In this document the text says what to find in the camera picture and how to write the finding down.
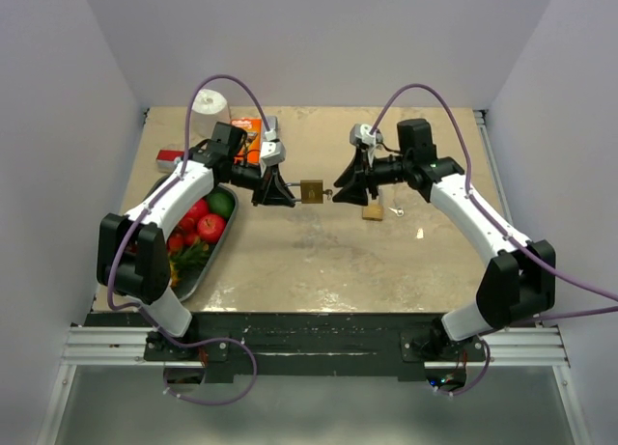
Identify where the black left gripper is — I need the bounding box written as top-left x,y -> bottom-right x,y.
231,160 -> 295,208

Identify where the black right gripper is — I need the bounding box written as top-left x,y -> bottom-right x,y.
333,146 -> 412,207

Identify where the long-shackle brass padlock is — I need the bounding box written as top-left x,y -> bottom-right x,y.
361,203 -> 384,222

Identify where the large brass padlock shackle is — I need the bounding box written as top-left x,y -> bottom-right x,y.
286,180 -> 324,205

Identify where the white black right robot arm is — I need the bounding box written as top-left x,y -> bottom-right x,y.
332,119 -> 556,361

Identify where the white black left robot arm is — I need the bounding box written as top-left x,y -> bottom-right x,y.
97,123 -> 295,360

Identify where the green fruit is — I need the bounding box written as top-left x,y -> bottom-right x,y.
207,192 -> 236,220

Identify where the orange box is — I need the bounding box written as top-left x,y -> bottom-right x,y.
231,118 -> 263,165

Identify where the red apple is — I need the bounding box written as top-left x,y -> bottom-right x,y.
196,213 -> 226,244

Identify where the red tomato fruit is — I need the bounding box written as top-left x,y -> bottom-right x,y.
178,199 -> 210,231

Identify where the white tissue roll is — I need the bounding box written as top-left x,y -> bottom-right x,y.
190,89 -> 231,137

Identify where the red small box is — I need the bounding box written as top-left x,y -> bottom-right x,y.
155,150 -> 183,172

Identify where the grey metal tray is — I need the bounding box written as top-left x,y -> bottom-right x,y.
166,186 -> 238,301

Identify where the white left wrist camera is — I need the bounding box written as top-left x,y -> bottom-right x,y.
259,129 -> 286,170

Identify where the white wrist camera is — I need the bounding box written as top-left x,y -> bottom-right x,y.
350,124 -> 383,161
259,129 -> 286,170

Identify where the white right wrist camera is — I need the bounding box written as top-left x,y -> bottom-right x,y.
350,124 -> 383,161

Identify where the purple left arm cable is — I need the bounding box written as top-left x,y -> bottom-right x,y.
105,74 -> 269,406

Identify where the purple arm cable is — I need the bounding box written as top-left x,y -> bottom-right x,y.
105,74 -> 269,406
369,83 -> 618,397

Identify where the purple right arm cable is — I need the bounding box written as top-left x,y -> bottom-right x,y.
369,83 -> 618,397

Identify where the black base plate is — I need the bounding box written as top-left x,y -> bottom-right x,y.
86,312 -> 537,386

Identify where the aluminium frame rail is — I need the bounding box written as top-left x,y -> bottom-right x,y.
61,326 -> 571,368

